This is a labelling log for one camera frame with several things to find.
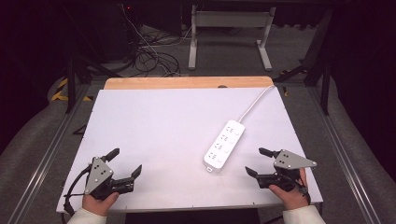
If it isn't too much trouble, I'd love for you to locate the person's right hand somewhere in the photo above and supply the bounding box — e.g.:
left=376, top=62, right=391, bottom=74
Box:
left=268, top=167, right=311, bottom=211

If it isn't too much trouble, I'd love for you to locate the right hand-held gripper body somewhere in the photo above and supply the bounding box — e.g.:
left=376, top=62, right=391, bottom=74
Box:
left=255, top=148, right=318, bottom=192

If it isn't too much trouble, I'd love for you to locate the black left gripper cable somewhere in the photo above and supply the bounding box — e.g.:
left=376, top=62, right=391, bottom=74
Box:
left=63, top=164, right=92, bottom=217

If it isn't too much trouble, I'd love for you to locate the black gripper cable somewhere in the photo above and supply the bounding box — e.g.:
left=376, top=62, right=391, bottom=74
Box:
left=63, top=164, right=92, bottom=217
left=292, top=176, right=312, bottom=206

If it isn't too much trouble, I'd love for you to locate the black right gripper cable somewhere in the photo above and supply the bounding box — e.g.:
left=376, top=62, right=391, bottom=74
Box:
left=292, top=176, right=312, bottom=206

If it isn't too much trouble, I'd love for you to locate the white metal table frame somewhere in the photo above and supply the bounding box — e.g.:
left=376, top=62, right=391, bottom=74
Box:
left=188, top=4, right=277, bottom=72

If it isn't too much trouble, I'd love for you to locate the wooden table board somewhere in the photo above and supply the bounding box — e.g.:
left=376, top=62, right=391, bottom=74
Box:
left=103, top=76, right=275, bottom=91

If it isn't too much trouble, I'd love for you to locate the white power strip cable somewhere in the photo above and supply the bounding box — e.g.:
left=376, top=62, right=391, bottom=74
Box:
left=237, top=85, right=276, bottom=123

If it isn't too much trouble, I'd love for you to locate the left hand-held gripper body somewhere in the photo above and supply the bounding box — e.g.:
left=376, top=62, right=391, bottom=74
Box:
left=83, top=157, right=135, bottom=201

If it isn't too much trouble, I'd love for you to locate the black metal stand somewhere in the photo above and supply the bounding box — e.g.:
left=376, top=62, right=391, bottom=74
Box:
left=274, top=8, right=334, bottom=116
left=62, top=55, right=122, bottom=115

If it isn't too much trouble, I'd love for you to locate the person's left hand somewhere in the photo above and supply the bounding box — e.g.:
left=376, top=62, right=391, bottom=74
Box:
left=81, top=190, right=120, bottom=217

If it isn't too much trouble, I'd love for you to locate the white floor cable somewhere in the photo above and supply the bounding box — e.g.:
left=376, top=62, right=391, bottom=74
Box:
left=120, top=3, right=192, bottom=77

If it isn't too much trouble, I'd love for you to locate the white power strip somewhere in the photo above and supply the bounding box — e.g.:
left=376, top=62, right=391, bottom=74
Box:
left=203, top=119, right=247, bottom=173

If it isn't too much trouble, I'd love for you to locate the aluminium floor rail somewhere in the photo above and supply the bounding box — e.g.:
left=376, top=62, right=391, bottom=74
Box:
left=6, top=83, right=92, bottom=224
left=306, top=85, right=382, bottom=224

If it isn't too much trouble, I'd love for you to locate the tangle of black floor cables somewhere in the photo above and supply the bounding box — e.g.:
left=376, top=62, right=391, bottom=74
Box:
left=124, top=24, right=194, bottom=78

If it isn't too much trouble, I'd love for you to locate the yellow black hazard tape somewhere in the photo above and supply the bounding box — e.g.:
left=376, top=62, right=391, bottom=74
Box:
left=50, top=77, right=93, bottom=103

